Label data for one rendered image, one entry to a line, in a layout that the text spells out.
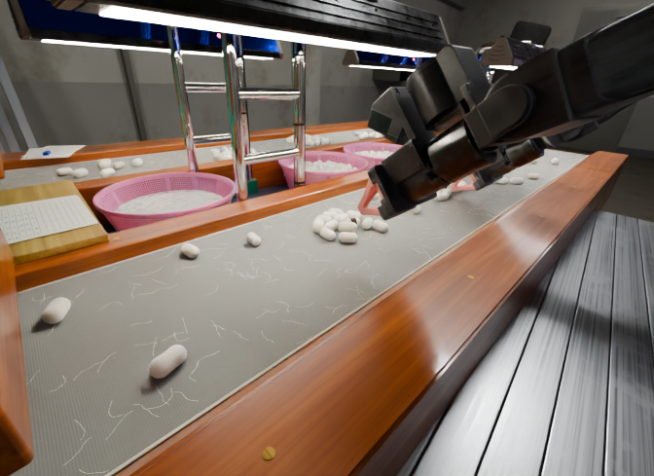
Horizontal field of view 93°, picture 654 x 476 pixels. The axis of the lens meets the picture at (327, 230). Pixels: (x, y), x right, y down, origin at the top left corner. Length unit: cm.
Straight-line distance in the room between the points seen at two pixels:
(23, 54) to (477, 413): 294
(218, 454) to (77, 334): 23
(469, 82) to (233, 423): 36
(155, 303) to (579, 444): 48
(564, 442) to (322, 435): 27
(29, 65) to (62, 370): 266
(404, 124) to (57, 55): 275
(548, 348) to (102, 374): 53
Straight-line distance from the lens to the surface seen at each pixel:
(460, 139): 35
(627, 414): 52
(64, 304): 46
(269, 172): 100
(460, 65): 37
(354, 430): 27
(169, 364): 34
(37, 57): 296
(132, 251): 54
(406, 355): 32
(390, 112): 40
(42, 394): 39
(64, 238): 57
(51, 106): 295
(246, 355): 34
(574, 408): 49
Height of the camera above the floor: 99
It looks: 26 degrees down
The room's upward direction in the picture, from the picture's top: 2 degrees clockwise
